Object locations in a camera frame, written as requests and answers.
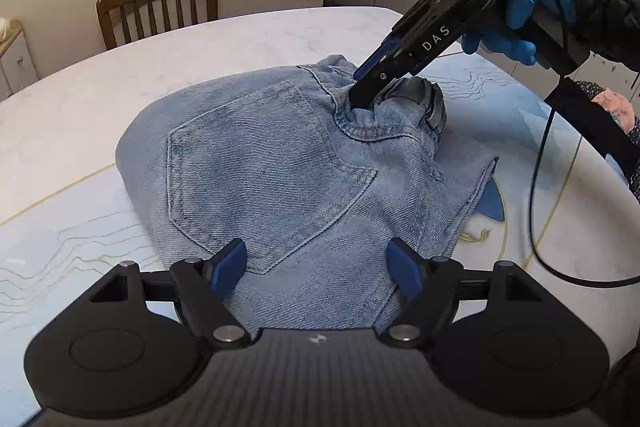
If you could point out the blue jeans with embroidered patches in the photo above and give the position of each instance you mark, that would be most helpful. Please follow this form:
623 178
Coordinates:
280 177

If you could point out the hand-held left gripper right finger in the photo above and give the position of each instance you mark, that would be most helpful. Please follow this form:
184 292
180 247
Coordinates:
405 271

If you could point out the wooden chair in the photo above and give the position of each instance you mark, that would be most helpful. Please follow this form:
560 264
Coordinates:
155 2

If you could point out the pink garment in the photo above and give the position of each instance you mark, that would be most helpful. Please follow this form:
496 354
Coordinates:
617 109

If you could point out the dark blue floral cloth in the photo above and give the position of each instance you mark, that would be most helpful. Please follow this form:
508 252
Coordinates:
635 167

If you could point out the small wooden side cabinet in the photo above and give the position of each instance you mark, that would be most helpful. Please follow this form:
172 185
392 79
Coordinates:
17 57

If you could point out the black cloth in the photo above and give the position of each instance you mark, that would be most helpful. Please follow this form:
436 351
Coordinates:
585 122

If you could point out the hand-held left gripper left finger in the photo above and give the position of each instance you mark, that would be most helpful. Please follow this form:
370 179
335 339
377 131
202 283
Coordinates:
227 269

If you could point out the person's right forearm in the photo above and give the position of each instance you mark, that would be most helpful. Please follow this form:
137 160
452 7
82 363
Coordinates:
607 7

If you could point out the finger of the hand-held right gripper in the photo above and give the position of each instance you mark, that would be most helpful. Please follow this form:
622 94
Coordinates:
372 89
372 62

